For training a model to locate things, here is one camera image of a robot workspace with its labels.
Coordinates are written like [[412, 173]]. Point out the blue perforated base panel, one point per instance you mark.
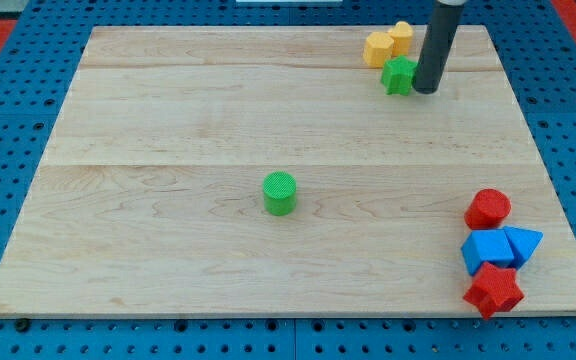
[[537, 50]]

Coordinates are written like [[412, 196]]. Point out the red star block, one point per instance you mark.
[[493, 289]]

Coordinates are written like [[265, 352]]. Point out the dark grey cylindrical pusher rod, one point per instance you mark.
[[440, 33]]

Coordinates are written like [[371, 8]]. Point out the blue triangle block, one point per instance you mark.
[[523, 243]]

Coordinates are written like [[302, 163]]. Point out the blue cube block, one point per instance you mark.
[[486, 246]]

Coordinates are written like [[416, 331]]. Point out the green star block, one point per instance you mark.
[[397, 75]]

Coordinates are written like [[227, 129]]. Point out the green cylinder block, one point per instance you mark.
[[279, 193]]

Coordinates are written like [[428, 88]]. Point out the red cylinder block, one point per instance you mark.
[[487, 210]]

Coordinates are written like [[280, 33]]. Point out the light wooden board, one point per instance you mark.
[[148, 203]]

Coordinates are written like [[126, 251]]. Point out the yellow heart block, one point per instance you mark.
[[402, 35]]

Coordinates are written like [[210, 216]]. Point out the yellow hexagon block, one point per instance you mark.
[[378, 48]]

